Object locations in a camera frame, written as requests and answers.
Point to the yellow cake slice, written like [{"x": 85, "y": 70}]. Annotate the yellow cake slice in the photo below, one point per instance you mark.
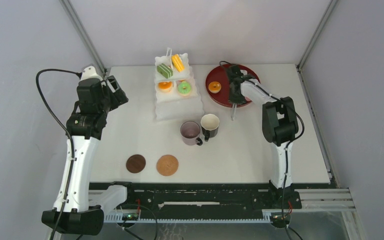
[{"x": 177, "y": 63}]

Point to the light brown coaster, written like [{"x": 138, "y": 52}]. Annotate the light brown coaster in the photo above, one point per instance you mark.
[{"x": 167, "y": 165}]

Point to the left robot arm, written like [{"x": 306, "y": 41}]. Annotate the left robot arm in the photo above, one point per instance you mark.
[{"x": 72, "y": 212}]

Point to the white tiered dessert stand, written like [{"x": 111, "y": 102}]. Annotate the white tiered dessert stand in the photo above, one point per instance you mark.
[{"x": 171, "y": 105}]

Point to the black mug white inside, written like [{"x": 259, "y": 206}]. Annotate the black mug white inside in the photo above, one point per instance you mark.
[{"x": 209, "y": 125}]

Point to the dark brown coaster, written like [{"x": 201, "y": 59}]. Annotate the dark brown coaster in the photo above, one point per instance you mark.
[{"x": 135, "y": 163}]

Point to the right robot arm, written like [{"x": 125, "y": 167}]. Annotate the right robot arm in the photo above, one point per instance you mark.
[{"x": 281, "y": 124}]

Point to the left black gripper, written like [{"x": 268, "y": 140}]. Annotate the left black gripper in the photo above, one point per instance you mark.
[{"x": 118, "y": 97}]

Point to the metal tongs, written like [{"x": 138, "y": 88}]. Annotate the metal tongs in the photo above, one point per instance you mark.
[{"x": 233, "y": 111}]

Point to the red round tray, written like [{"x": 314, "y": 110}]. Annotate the red round tray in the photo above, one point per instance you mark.
[{"x": 219, "y": 75}]

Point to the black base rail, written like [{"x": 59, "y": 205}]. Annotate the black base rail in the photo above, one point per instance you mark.
[{"x": 202, "y": 200}]

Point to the green striped cake slice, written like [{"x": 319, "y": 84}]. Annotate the green striped cake slice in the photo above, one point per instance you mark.
[{"x": 164, "y": 70}]

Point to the orange round tart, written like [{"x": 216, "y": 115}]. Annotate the orange round tart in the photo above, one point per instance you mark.
[{"x": 165, "y": 86}]

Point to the green donut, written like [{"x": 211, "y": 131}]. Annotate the green donut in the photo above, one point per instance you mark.
[{"x": 184, "y": 88}]

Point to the white cable duct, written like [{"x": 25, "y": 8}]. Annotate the white cable duct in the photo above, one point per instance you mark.
[{"x": 262, "y": 217}]

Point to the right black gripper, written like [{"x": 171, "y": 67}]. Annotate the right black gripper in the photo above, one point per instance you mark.
[{"x": 233, "y": 99}]

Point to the orange cream cupcake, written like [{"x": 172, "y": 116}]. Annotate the orange cream cupcake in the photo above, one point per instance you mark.
[{"x": 214, "y": 87}]

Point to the purple mug black handle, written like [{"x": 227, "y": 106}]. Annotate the purple mug black handle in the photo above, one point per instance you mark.
[{"x": 190, "y": 132}]

